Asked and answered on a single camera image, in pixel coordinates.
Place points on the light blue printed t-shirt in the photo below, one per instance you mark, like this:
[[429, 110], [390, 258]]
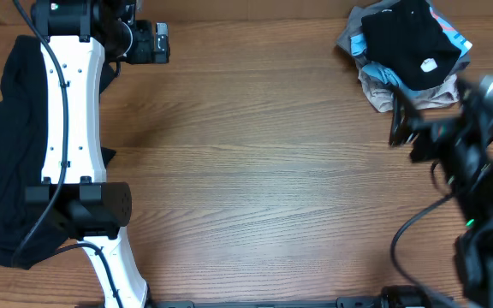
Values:
[[375, 69]]

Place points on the beige folded garment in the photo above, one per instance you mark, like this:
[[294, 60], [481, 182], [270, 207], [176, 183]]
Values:
[[381, 97]]

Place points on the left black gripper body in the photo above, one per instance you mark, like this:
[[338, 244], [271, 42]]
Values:
[[141, 50]]

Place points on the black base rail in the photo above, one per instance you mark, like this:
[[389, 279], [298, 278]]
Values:
[[342, 302]]

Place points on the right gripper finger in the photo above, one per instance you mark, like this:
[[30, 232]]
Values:
[[405, 119], [469, 97]]

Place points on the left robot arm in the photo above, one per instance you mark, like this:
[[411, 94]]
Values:
[[83, 42]]

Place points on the black t-shirt with logo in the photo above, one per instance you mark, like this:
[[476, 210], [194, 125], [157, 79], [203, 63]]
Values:
[[407, 39]]

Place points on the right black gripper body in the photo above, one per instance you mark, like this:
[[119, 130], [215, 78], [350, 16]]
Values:
[[462, 157]]

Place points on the black shirt left pile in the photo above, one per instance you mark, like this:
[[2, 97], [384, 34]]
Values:
[[23, 141]]

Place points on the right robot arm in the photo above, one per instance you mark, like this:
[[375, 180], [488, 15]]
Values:
[[474, 249]]

